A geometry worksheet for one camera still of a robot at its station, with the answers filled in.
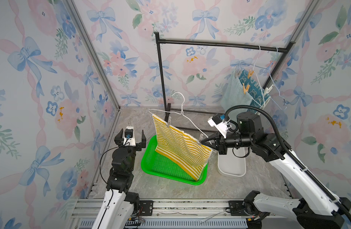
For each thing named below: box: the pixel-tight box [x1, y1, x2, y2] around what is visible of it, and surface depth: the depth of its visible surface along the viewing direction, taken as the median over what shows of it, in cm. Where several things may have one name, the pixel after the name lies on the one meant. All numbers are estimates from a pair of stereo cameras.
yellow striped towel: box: [152, 114, 213, 182], surface depth 75 cm
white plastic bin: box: [217, 146, 247, 177], surface depth 87 cm
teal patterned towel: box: [238, 69, 271, 115], surface depth 85 cm
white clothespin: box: [263, 85, 273, 96], surface depth 76 cm
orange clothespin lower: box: [242, 82, 250, 95], surface depth 78 cm
